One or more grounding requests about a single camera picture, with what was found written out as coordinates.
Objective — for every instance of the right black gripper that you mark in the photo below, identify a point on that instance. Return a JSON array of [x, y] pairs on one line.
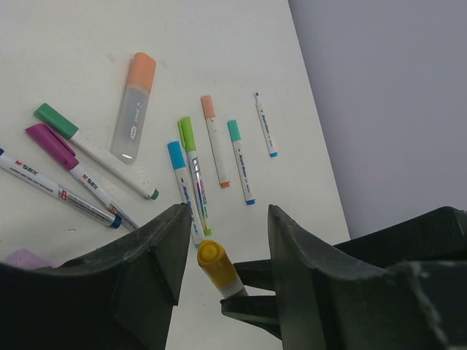
[[437, 235]]

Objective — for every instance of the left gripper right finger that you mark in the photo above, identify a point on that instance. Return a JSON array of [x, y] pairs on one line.
[[327, 299]]

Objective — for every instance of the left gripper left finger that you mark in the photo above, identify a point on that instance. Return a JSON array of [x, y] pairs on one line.
[[119, 296]]

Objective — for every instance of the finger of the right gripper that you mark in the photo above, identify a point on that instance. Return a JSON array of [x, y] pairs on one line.
[[258, 311], [257, 274]]

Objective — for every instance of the yellow cap pen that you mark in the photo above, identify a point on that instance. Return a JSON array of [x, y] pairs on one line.
[[214, 261]]

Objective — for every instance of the teal cap pen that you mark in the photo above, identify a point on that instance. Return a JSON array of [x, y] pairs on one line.
[[235, 136]]

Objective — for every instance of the orange cap pen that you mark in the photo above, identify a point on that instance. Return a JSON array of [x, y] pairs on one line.
[[213, 130]]

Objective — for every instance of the light blue cap pen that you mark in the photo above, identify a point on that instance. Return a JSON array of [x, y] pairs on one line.
[[183, 182]]

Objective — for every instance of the lime green cap pen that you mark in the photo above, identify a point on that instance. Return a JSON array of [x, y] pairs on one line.
[[189, 144]]

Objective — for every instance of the pink highlighter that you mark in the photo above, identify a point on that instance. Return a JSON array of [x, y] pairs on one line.
[[27, 260]]

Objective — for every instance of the blue cap marker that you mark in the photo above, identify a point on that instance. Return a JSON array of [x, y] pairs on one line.
[[47, 185]]

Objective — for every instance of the orange cap highlighter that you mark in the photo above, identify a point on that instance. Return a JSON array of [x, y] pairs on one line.
[[130, 121]]

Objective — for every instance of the magenta cap marker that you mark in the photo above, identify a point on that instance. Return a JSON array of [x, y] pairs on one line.
[[54, 145]]

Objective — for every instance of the green cap marker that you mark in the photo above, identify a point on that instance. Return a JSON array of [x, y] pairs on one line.
[[72, 133]]

